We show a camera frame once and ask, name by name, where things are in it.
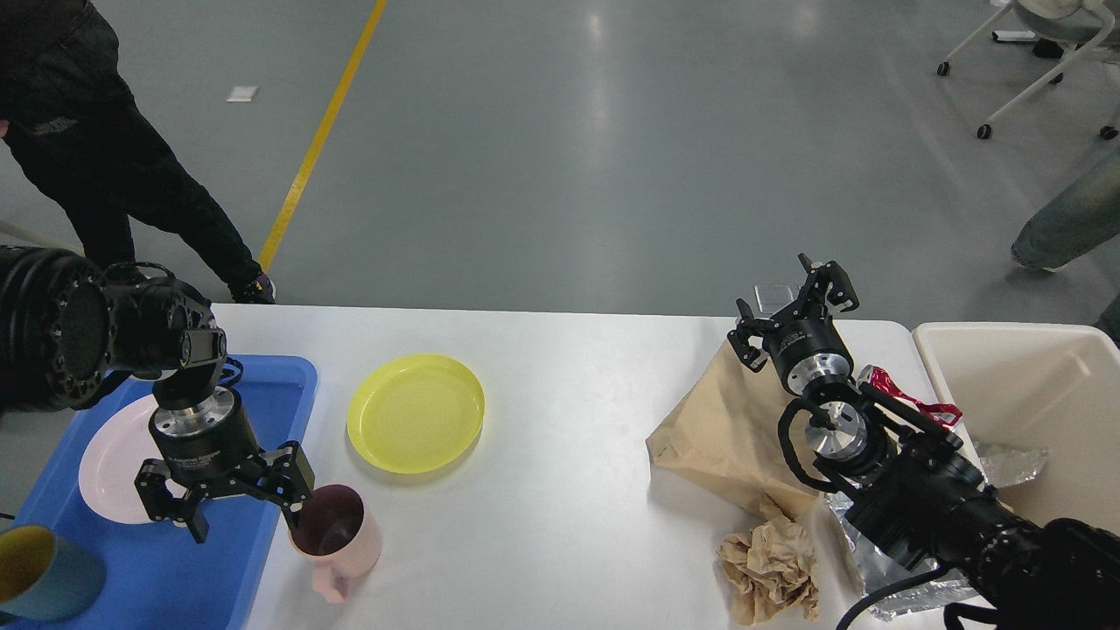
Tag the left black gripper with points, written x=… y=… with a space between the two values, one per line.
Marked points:
x=211 y=450

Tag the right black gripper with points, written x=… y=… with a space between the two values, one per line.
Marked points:
x=808 y=353

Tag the pink mug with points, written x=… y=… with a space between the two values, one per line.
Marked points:
x=336 y=530

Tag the brown paper bag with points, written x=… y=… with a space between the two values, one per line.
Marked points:
x=723 y=437

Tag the yellow plate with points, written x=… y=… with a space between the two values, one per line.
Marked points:
x=416 y=414

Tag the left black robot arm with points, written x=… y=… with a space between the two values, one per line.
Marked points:
x=70 y=337

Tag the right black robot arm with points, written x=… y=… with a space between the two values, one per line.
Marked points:
x=913 y=494

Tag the floor socket plate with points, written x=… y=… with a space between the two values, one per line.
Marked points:
x=773 y=297

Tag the pink plate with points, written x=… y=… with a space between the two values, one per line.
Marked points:
x=109 y=465

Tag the blue plastic tray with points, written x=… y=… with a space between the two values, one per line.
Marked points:
x=157 y=576

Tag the crushed red can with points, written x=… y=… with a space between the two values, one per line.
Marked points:
x=947 y=415

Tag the blue yellow cup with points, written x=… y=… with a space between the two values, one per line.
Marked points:
x=45 y=577

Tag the crumpled brown paper ball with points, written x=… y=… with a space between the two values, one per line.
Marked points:
x=771 y=569

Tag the beige waste bin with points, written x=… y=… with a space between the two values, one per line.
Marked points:
x=1031 y=386

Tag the crumpled foil in bin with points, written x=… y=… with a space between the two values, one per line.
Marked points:
x=1005 y=466

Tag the aluminium foil tray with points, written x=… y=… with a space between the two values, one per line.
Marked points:
x=871 y=569

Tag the person in grey jeans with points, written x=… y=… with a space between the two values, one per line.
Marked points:
x=1079 y=219

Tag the person in black clothes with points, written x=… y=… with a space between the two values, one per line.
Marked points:
x=72 y=124

